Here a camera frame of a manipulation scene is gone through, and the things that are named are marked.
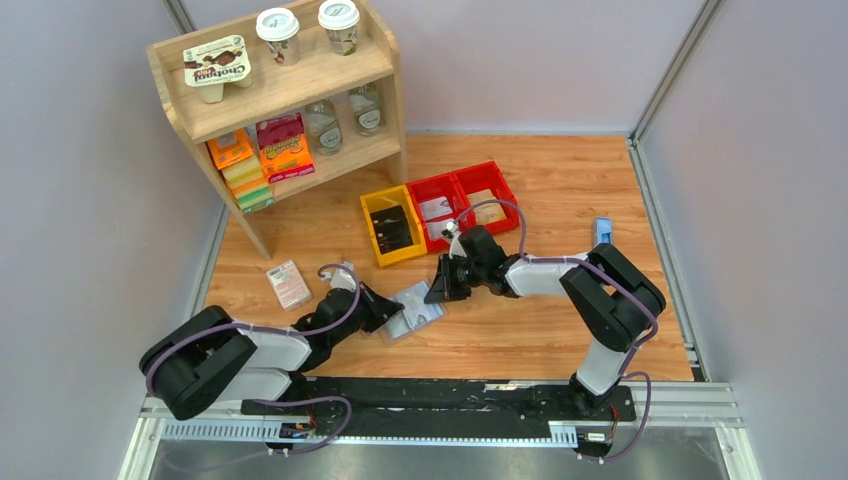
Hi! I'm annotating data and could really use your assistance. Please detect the yellow green sponge stack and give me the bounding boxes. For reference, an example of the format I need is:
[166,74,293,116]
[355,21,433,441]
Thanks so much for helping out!
[221,156,274,213]

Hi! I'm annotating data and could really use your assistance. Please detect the paper coffee cup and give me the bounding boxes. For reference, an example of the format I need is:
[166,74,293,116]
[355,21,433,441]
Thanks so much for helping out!
[318,0,360,56]
[255,7,301,66]

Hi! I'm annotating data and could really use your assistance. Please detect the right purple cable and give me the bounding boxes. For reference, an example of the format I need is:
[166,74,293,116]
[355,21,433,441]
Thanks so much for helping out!
[450,198,660,464]

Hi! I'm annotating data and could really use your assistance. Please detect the red bin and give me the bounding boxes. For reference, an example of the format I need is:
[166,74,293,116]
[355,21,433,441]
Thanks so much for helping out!
[407,173,470,253]
[453,161,520,235]

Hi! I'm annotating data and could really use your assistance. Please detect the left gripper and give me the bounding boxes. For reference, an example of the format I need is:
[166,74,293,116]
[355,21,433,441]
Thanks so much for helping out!
[330,281,404,346]

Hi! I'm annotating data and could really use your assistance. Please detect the pink card pack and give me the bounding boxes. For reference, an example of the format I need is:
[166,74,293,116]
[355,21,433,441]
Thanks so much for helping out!
[266,260,312,312]

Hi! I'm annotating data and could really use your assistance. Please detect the glass jar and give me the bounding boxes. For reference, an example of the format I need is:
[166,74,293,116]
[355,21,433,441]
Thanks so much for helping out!
[304,99,343,156]
[348,82,382,136]

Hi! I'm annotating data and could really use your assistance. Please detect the yellow bin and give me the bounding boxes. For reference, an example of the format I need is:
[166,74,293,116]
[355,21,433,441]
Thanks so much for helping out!
[360,185,427,267]

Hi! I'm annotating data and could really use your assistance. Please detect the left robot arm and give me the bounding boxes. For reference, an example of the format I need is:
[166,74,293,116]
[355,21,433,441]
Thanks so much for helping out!
[139,283,405,420]

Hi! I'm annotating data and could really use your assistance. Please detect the paper coffee cup right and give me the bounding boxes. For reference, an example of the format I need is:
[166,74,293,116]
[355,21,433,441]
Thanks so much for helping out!
[318,0,360,56]

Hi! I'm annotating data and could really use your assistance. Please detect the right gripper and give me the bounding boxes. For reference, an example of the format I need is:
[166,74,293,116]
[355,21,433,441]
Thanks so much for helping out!
[426,253,486,304]

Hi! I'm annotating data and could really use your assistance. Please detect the blue flat box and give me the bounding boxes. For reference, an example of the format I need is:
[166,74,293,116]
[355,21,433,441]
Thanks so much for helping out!
[592,217,613,246]

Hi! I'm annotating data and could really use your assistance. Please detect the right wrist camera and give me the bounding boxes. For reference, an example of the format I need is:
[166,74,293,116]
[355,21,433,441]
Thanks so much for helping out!
[442,220,467,258]

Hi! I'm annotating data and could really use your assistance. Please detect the glass jar right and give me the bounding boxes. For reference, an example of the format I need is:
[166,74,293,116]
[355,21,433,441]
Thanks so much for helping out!
[348,82,382,136]

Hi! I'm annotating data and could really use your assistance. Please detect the orange pink snack box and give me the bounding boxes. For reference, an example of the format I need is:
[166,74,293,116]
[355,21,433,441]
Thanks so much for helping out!
[255,112,315,183]

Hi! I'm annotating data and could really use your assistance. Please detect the Chobani yogurt pack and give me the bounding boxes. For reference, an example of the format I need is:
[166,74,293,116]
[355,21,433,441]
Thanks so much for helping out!
[182,35,253,104]

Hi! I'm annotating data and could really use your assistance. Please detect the glass jar left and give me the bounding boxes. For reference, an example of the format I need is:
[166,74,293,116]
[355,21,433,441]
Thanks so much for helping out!
[304,99,343,156]

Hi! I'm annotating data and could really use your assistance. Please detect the tan cards in bin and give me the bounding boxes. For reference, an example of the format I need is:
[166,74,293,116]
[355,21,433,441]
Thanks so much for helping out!
[468,189,506,225]

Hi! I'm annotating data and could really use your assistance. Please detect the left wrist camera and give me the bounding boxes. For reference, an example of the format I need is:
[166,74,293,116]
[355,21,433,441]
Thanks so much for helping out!
[330,262,357,292]

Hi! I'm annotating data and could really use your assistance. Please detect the wooden shelf unit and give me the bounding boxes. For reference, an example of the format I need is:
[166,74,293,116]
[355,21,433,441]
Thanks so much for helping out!
[146,1,408,260]

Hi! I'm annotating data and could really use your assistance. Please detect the red bin right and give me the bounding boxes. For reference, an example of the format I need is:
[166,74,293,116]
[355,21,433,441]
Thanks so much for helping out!
[453,161,520,235]

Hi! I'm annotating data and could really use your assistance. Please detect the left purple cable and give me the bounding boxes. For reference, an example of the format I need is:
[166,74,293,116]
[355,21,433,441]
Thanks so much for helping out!
[144,263,362,458]

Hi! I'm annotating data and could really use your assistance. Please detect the white cards in bin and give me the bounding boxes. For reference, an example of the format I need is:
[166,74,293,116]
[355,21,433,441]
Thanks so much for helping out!
[418,196,456,242]

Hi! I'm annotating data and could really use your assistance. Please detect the black cards in bin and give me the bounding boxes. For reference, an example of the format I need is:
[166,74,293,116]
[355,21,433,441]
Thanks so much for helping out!
[370,205,413,255]

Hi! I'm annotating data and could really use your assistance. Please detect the purple cable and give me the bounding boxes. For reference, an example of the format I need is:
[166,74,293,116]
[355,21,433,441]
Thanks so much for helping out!
[450,198,660,464]
[144,263,362,458]

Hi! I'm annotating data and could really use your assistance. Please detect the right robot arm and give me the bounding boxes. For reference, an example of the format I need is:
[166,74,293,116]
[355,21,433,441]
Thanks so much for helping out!
[425,224,666,419]

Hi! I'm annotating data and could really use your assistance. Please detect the beige leather card holder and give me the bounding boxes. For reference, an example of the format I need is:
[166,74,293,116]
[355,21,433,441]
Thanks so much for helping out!
[378,281,446,345]

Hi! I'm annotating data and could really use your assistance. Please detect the red bin middle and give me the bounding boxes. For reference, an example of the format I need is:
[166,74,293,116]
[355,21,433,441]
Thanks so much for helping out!
[407,173,470,253]

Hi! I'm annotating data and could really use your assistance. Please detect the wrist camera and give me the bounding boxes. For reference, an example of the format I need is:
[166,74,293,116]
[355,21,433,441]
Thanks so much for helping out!
[330,262,357,292]
[442,220,467,258]

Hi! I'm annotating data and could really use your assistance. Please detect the paper coffee cup left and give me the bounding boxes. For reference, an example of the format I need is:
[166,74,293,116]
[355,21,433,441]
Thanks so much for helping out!
[255,7,301,66]

